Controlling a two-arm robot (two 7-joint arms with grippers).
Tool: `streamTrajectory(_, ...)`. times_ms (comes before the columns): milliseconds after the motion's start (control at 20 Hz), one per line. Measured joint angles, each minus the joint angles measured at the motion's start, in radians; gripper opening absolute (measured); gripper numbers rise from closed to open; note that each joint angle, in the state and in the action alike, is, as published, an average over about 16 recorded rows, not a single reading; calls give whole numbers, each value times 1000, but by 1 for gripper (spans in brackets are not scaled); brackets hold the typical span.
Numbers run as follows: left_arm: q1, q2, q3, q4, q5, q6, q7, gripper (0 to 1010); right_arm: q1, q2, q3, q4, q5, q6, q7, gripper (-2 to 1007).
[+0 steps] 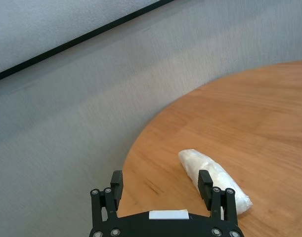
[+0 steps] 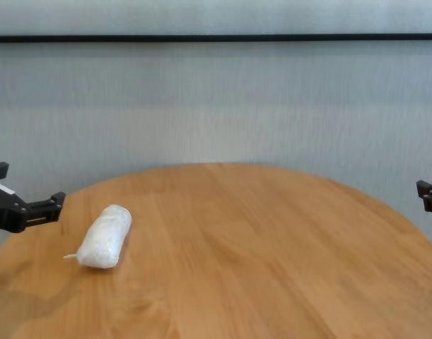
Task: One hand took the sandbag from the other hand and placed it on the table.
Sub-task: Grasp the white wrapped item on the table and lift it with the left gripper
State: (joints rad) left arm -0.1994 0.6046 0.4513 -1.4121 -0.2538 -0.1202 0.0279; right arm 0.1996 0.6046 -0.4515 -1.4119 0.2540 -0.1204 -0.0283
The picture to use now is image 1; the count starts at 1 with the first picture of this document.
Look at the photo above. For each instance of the white plastic-wrapped sandbag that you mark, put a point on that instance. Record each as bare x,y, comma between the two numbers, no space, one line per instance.
222,177

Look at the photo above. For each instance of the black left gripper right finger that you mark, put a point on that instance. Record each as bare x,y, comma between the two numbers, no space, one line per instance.
206,190

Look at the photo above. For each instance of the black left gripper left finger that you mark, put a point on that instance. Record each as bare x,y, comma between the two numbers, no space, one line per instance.
116,192

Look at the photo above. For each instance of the black wall rail strip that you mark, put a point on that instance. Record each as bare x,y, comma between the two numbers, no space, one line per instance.
66,45

